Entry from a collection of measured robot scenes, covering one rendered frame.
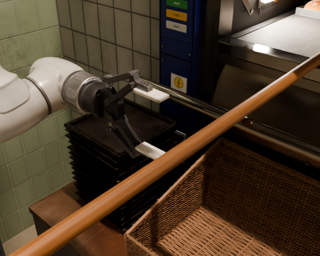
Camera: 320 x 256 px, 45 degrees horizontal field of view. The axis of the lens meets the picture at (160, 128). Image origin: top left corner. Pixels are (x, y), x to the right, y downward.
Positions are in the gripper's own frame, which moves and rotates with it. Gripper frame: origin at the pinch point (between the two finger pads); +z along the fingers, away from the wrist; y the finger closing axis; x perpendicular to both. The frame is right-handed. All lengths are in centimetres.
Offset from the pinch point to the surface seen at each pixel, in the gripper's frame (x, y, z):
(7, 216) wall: -7, 104, -113
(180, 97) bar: -16.2, 2.1, -8.0
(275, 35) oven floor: -71, 1, -12
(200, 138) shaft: -0.6, -1.4, 9.4
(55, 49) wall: -50, 25, -113
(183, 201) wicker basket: -30, 50, -17
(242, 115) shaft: -14.1, -0.6, 10.0
